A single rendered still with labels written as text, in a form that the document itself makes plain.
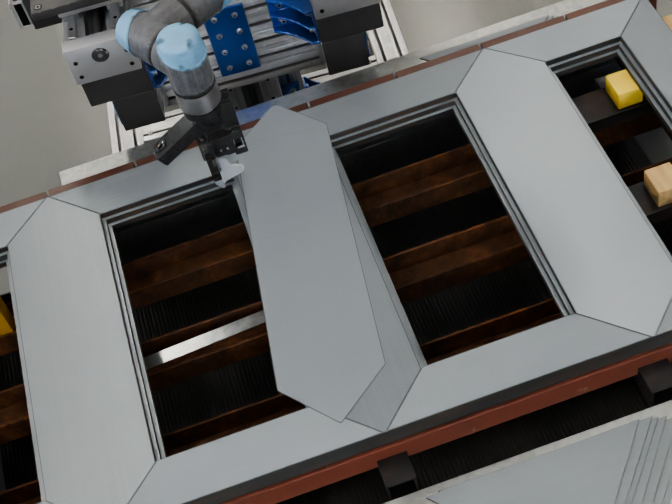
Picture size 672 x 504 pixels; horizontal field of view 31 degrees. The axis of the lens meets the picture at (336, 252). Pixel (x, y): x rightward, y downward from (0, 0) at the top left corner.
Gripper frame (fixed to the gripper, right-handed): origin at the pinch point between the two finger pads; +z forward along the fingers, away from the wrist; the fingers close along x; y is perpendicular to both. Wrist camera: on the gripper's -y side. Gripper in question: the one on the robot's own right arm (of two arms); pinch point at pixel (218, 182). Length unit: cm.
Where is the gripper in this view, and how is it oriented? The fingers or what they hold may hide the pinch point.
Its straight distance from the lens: 227.9
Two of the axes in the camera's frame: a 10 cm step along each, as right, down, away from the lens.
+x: -2.8, -7.1, 6.4
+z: 1.8, 6.2, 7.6
